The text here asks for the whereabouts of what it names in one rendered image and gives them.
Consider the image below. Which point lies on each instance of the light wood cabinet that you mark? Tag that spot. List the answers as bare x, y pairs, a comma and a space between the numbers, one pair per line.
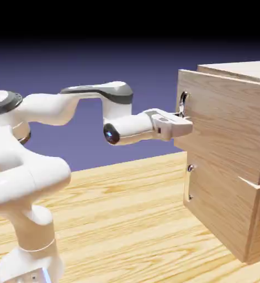
242, 70

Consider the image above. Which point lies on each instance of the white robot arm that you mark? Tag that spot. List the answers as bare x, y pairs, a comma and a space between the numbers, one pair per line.
43, 176

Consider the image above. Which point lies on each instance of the large light wood door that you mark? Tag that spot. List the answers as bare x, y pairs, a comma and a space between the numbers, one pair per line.
222, 128

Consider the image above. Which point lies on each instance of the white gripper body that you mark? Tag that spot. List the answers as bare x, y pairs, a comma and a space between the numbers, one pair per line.
178, 127

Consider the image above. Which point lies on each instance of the small light wood door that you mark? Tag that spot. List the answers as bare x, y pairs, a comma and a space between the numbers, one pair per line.
220, 212

